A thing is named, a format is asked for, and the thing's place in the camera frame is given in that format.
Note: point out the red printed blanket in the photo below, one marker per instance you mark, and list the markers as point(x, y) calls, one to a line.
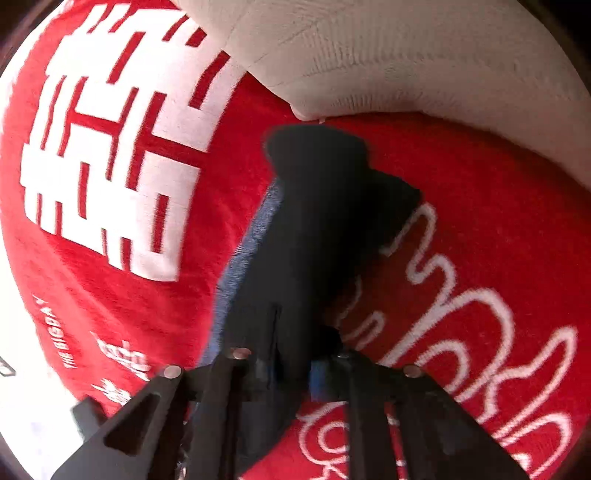
point(115, 286)

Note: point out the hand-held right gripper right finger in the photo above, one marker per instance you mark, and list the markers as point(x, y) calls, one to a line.
point(321, 383)

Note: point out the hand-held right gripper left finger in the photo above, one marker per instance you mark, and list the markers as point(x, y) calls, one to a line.
point(240, 378)

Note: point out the black pants with blue trim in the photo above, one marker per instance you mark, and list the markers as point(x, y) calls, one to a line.
point(314, 230)

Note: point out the white pillow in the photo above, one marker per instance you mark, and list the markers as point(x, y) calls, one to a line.
point(392, 55)

